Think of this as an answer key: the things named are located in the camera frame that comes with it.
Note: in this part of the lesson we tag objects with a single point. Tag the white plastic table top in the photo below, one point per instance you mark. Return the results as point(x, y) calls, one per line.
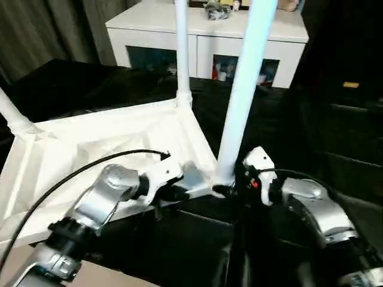
point(74, 140)

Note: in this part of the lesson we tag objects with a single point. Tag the black mat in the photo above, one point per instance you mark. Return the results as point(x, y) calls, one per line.
point(314, 134)

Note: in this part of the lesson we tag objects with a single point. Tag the white plastic bottle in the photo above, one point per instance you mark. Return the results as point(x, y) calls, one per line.
point(223, 75)
point(262, 79)

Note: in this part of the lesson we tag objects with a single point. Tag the red and white bottle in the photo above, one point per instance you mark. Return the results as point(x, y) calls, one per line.
point(215, 70)

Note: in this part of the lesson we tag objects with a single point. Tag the small yellow label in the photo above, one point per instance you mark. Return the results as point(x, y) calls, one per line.
point(350, 84)

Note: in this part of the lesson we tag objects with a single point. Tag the white cabinet with glass doors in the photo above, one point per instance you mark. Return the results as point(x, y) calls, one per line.
point(149, 30)

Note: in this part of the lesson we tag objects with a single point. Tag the black and white bundle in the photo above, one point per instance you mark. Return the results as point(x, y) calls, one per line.
point(218, 12)

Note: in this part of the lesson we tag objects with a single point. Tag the small white figurine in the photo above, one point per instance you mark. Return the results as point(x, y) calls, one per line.
point(236, 5)

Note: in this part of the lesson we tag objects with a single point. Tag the grey-green curtain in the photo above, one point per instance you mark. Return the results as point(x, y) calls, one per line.
point(45, 33)

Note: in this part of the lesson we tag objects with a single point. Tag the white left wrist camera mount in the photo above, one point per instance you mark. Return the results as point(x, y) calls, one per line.
point(164, 176)

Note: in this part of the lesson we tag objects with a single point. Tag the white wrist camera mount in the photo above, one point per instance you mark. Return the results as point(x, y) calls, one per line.
point(261, 164)
point(164, 176)

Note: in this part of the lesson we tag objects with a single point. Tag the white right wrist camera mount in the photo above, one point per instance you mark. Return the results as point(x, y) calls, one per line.
point(261, 164)

